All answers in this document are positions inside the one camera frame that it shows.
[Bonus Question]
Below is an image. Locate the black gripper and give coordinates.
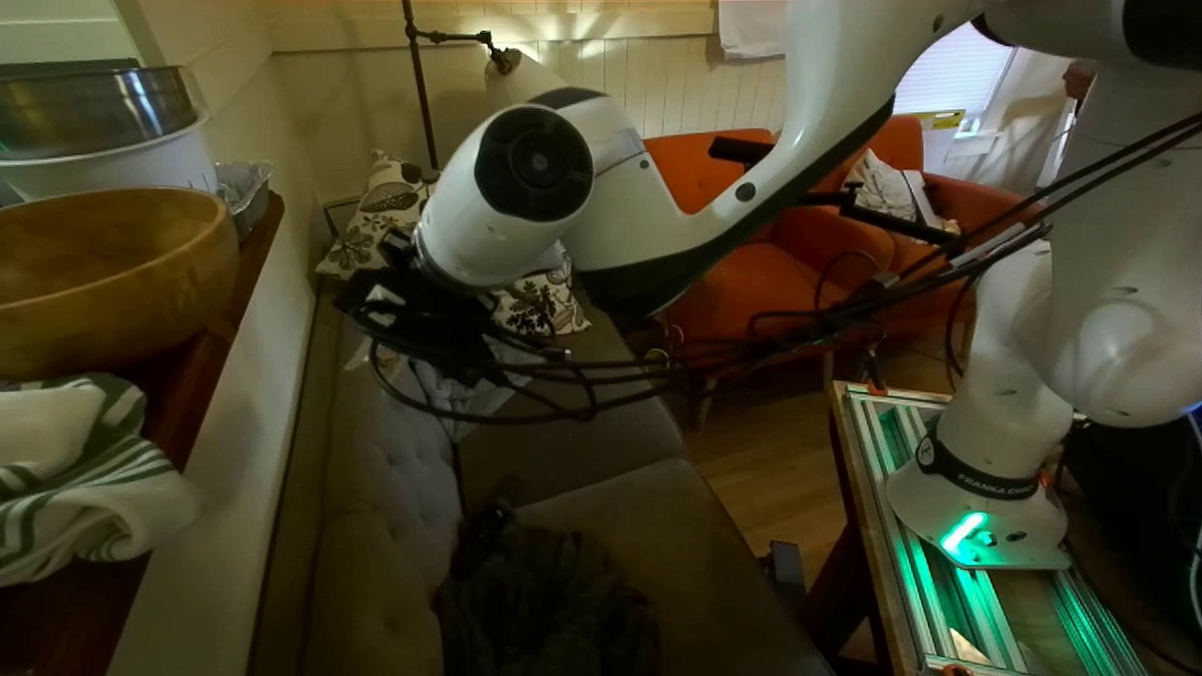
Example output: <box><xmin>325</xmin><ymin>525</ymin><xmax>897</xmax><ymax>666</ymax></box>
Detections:
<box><xmin>334</xmin><ymin>229</ymin><xmax>501</xmax><ymax>380</ymax></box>

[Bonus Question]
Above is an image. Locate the large wooden bowl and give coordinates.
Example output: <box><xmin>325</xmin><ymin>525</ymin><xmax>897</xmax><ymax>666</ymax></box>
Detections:
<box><xmin>0</xmin><ymin>185</ymin><xmax>245</xmax><ymax>380</ymax></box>

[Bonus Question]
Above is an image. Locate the floral patterned pillow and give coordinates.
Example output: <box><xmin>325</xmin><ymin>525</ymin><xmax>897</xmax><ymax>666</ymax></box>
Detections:
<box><xmin>310</xmin><ymin>147</ymin><xmax>592</xmax><ymax>340</ymax></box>

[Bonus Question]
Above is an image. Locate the small grey bundle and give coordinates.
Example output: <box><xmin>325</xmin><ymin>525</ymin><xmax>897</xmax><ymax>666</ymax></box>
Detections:
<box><xmin>212</xmin><ymin>156</ymin><xmax>275</xmax><ymax>237</ymax></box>

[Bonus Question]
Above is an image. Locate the black floor lamp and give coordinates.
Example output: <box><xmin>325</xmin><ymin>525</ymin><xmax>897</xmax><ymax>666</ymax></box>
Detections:
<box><xmin>396</xmin><ymin>0</ymin><xmax>525</xmax><ymax>172</ymax></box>

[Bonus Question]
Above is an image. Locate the brown tufted sofa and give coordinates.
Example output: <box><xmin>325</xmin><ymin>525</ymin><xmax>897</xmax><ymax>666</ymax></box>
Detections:
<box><xmin>249</xmin><ymin>200</ymin><xmax>837</xmax><ymax>676</ymax></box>

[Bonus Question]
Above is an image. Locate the dark grey crumpled cloth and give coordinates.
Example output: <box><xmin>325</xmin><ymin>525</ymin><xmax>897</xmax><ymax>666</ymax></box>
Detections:
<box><xmin>429</xmin><ymin>498</ymin><xmax>669</xmax><ymax>676</ymax></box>

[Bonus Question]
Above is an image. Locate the white round container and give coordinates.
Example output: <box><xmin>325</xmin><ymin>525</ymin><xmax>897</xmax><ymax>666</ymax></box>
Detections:
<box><xmin>0</xmin><ymin>117</ymin><xmax>222</xmax><ymax>201</ymax></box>

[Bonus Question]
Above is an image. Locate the orange armchair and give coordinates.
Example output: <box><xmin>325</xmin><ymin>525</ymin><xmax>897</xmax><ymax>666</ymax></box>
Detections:
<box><xmin>642</xmin><ymin>112</ymin><xmax>1030</xmax><ymax>369</ymax></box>

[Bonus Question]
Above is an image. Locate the white green striped cloth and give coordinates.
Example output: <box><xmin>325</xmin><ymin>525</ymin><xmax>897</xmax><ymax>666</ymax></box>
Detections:
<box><xmin>0</xmin><ymin>371</ymin><xmax>201</xmax><ymax>592</ymax></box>

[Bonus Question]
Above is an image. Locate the white hanging sheet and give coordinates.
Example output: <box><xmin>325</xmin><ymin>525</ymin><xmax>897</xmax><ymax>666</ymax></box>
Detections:
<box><xmin>712</xmin><ymin>0</ymin><xmax>791</xmax><ymax>65</ymax></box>

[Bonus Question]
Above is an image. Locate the white patterned cushion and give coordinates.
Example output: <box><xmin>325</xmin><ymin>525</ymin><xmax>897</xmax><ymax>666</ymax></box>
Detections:
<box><xmin>847</xmin><ymin>147</ymin><xmax>962</xmax><ymax>237</ymax></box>

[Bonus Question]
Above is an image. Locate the person in white clothing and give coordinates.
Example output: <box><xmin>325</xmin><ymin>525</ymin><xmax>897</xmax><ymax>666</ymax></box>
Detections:
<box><xmin>922</xmin><ymin>50</ymin><xmax>1101</xmax><ymax>200</ymax></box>

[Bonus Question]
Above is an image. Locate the black equipment box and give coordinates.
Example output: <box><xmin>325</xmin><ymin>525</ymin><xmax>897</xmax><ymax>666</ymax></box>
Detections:
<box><xmin>1061</xmin><ymin>415</ymin><xmax>1202</xmax><ymax>642</ymax></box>

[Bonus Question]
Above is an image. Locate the black cable bundle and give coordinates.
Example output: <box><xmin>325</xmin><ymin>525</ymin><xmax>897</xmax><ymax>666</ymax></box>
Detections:
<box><xmin>330</xmin><ymin>107</ymin><xmax>1202</xmax><ymax>427</ymax></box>

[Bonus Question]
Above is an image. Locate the dark wooden wall shelf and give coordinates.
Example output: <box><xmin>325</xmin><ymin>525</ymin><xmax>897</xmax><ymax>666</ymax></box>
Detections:
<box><xmin>0</xmin><ymin>185</ymin><xmax>290</xmax><ymax>676</ymax></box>

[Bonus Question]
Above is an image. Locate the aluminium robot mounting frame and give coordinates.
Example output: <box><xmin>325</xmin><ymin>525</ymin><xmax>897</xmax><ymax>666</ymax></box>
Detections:
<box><xmin>822</xmin><ymin>371</ymin><xmax>1156</xmax><ymax>676</ymax></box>

